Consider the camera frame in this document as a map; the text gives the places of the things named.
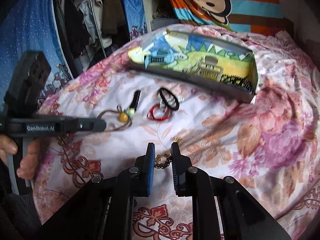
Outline gold chain bracelet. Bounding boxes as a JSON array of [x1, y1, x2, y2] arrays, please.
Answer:
[[153, 152, 173, 170]]

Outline red string bracelet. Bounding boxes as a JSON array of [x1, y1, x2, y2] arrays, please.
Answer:
[[146, 103, 173, 122]]

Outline black hair clip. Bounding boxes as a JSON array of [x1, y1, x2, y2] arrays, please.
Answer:
[[129, 90, 141, 111]]

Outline black hair tie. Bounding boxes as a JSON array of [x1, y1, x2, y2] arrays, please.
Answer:
[[158, 87, 181, 112]]

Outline left hand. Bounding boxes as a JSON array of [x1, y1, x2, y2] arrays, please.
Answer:
[[1, 134, 41, 180]]

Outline floral pink bed quilt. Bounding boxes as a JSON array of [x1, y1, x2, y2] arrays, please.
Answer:
[[33, 25, 319, 239]]

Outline blue wardrobe curtain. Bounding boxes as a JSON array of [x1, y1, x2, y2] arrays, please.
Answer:
[[1, 0, 73, 99]]

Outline cream claw hair clip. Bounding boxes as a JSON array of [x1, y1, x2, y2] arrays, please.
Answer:
[[196, 56, 223, 82]]

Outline light blue smart watch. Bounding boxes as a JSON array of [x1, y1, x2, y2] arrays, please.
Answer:
[[144, 48, 179, 69]]

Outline grey tray with drawing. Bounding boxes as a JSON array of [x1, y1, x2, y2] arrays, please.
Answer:
[[127, 29, 258, 103]]

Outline hanging clothes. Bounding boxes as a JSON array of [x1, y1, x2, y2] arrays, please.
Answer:
[[53, 0, 129, 77]]

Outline striped monkey blanket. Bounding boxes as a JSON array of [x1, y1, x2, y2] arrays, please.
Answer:
[[170, 0, 287, 36]]

